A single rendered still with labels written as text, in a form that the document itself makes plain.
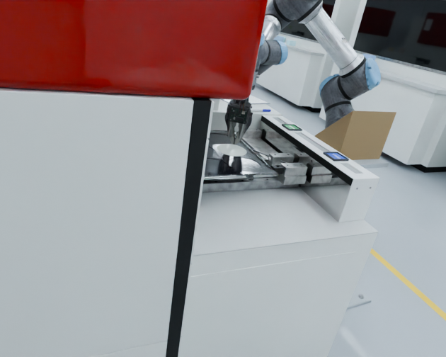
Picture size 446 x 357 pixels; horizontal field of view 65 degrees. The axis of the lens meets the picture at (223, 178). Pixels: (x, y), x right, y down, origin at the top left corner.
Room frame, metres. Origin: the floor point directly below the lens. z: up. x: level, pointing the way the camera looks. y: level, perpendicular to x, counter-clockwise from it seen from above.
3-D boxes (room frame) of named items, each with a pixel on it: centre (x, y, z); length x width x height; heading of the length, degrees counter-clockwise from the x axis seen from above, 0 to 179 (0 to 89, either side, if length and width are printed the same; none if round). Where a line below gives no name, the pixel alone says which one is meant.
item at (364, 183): (1.14, -0.27, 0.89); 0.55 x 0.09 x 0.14; 25
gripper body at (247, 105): (1.13, -0.02, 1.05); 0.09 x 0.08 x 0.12; 175
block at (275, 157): (1.10, -0.18, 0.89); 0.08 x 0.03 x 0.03; 115
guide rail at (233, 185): (0.96, -0.02, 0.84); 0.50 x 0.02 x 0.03; 115
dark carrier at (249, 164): (1.04, 0.08, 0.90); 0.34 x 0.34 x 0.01; 25
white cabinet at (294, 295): (1.16, 0.02, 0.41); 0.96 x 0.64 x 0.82; 25
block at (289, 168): (1.03, -0.21, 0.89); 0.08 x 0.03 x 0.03; 115
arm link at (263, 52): (1.14, -0.02, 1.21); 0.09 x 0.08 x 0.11; 137
